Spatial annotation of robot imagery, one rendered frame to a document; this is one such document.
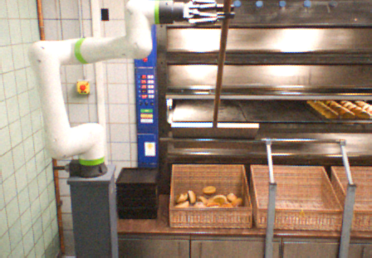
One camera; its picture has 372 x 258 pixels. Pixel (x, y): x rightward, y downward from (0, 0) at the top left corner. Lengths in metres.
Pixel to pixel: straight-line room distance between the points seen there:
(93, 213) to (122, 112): 1.15
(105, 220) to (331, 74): 1.90
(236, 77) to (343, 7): 0.87
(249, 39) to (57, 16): 1.37
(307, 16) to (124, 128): 1.56
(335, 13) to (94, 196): 2.03
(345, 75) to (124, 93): 1.61
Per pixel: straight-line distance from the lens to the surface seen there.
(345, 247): 2.78
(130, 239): 2.70
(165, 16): 1.54
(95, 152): 1.89
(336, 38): 2.98
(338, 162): 3.19
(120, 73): 2.88
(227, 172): 2.99
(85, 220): 2.00
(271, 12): 2.86
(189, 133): 2.50
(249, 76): 2.86
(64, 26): 2.96
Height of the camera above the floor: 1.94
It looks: 15 degrees down
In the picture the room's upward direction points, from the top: straight up
